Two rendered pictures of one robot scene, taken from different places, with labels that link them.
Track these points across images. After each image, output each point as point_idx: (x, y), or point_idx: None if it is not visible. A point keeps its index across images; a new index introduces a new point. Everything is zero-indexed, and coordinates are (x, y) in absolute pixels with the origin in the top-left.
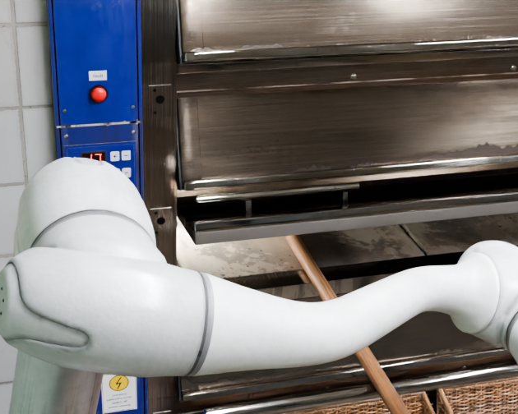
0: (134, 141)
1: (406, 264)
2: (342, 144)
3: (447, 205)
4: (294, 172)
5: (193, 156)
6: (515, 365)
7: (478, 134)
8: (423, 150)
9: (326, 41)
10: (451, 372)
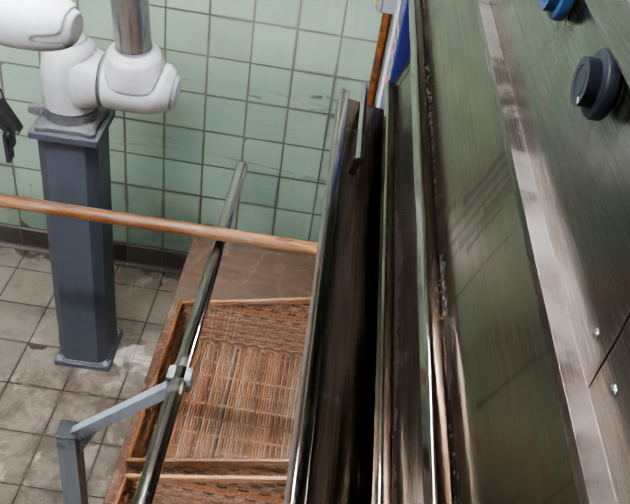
0: (400, 28)
1: None
2: (408, 143)
3: (323, 225)
4: (389, 129)
5: (406, 71)
6: (188, 332)
7: (410, 241)
8: (401, 206)
9: (426, 18)
10: (205, 286)
